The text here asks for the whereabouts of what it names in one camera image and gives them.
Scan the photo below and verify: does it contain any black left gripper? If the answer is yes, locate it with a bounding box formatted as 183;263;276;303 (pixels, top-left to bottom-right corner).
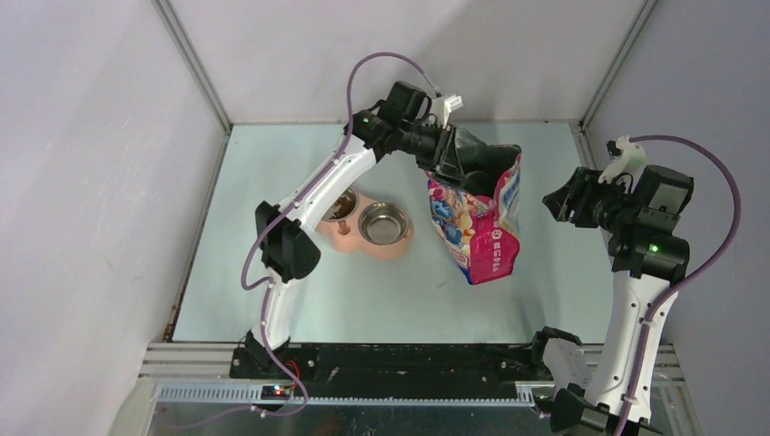
396;120;463;180

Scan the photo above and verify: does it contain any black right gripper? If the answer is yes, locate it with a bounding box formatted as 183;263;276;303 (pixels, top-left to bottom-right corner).
543;166;639;233

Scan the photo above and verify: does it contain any colourful cat food bag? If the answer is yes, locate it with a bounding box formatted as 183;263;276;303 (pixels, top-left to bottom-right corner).
428;127;522;285

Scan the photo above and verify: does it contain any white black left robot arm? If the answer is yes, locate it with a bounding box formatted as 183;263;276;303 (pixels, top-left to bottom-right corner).
242;81;463;379

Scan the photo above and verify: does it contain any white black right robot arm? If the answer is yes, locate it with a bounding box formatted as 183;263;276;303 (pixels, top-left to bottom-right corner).
528;165;695;435

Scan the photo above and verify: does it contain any brown pet food kibble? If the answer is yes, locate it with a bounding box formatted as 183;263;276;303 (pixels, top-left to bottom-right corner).
329;191;357;220

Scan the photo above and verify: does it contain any pink double pet bowl stand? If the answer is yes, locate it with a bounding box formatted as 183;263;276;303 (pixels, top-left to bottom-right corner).
316;188;414;260

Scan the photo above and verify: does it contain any steel bowl near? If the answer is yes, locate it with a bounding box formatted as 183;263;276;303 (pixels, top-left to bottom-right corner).
358;202;409;246

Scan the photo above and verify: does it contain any steel bowl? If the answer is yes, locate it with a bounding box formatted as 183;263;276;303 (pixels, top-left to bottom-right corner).
321;188;360;223
358;202;409;246

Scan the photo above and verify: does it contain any steel bowl far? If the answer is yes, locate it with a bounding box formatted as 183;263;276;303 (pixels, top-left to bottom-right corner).
321;188;360;223

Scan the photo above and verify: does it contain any right controller board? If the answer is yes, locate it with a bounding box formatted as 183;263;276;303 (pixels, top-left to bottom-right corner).
531;391;556;419

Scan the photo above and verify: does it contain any controller board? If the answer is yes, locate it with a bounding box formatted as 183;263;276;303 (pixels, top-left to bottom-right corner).
260;384;293;401
531;391;556;419

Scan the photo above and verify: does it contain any left controller board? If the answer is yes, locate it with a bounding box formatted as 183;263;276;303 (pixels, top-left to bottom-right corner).
260;384;293;401

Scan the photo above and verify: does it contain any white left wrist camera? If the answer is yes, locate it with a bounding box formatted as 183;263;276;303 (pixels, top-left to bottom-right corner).
431;94;463;128

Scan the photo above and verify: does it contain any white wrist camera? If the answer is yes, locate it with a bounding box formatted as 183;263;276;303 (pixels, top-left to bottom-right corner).
598;136;647;183
431;94;463;128

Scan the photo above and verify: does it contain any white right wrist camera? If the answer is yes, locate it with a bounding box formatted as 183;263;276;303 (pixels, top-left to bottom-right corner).
598;136;647;183

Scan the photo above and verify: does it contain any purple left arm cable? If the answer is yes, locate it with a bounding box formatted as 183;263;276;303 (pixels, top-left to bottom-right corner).
240;51;443;292

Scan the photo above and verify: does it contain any aluminium frame rail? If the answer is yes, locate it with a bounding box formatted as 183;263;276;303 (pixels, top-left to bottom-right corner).
139;342;687;405

